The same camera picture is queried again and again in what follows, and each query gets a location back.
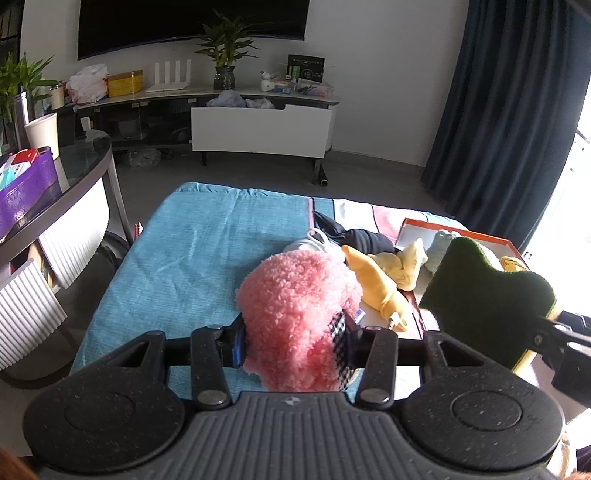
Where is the dark green plush cushion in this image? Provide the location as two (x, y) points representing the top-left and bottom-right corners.
(419, 237), (558, 370)

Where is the glass top table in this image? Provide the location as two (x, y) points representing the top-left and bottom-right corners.
(0, 129), (136, 288)

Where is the white drawer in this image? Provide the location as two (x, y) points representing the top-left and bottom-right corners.
(191, 104), (334, 160)

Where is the blue blanket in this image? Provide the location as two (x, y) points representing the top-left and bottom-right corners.
(69, 182), (370, 403)

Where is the dark navy cloth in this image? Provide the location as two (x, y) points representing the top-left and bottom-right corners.
(313, 211), (397, 260)

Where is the red and white box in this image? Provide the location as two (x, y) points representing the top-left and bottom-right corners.
(9, 148), (40, 169)

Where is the clear plastic bag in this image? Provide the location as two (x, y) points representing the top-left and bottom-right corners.
(126, 148), (162, 169)

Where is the black and green box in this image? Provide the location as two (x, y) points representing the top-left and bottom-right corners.
(287, 54), (326, 84)

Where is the bluish plastic bag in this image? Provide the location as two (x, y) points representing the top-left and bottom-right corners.
(206, 90), (246, 110)

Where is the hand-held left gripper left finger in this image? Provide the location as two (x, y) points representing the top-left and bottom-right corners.
(121, 314), (247, 411)

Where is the purple basket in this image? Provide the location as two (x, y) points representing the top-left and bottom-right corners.
(0, 147), (59, 237)

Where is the clear plastic box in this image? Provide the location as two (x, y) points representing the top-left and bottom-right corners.
(295, 78), (334, 98)

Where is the steel thermos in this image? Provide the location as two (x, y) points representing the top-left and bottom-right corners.
(11, 91), (38, 149)

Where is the tall green plant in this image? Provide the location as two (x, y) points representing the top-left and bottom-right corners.
(0, 52), (61, 126)

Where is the black wall television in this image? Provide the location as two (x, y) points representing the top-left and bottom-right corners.
(78, 0), (311, 61)

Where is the dark blue curtain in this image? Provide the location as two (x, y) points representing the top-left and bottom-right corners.
(420, 0), (591, 252)

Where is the pink fluffy plush toy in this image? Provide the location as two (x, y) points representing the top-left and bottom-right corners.
(237, 251), (364, 393)

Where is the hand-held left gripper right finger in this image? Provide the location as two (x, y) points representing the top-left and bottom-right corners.
(344, 316), (467, 409)

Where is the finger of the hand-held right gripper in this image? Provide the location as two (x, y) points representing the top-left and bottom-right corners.
(531, 311), (591, 365)

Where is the white router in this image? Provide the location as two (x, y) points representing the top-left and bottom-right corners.
(145, 60), (191, 93)

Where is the white TV cabinet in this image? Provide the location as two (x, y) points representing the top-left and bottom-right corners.
(73, 85), (341, 154)

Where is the orange cardboard box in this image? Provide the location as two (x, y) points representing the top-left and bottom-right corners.
(396, 218), (533, 334)

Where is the light green plush toy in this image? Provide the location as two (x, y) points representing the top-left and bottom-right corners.
(425, 229), (462, 274)

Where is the potted plant in dark vase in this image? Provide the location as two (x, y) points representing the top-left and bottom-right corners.
(194, 11), (262, 90)

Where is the white ribbed panel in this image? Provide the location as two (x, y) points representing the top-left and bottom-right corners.
(39, 185), (112, 289)
(0, 258), (68, 371)

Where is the white paper cup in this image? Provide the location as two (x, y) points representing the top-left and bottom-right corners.
(24, 112), (61, 160)

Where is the yellow box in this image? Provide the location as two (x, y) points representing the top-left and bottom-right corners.
(107, 70), (144, 97)

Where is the grey USB cable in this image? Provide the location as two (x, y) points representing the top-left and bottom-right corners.
(283, 227), (345, 259)

